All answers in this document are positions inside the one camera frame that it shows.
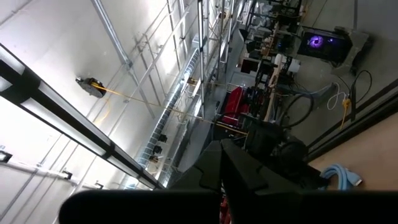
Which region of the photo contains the computer screen with purple glow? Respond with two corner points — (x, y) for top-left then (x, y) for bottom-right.
(297, 28), (354, 64)

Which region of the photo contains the light blue cable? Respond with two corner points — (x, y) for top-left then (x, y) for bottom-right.
(319, 163), (364, 191)

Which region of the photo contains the long ceiling light bar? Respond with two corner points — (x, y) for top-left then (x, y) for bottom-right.
(0, 42), (165, 190)

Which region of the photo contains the black aluminium table frame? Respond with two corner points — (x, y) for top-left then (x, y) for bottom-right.
(305, 78), (398, 163)

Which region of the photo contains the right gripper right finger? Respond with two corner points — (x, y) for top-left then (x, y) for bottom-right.
(221, 139), (398, 224)

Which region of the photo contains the white floor cable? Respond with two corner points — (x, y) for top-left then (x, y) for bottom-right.
(326, 82), (347, 111)

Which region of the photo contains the silver ribbed ventilation duct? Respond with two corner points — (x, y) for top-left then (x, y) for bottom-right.
(136, 48), (200, 170)

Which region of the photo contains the red tool cabinet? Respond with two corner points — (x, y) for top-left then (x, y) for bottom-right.
(221, 86), (251, 126)

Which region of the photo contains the thin black floor cable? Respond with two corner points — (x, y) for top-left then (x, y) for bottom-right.
(348, 69), (373, 105)

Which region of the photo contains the ceiling cord reel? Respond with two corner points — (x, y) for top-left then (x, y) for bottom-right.
(75, 77), (107, 99)

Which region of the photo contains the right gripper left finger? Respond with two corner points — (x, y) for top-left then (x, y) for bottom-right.
(58, 139), (223, 224)

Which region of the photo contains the yellow extension cord with plug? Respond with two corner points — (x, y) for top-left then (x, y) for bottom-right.
(339, 97), (352, 130)

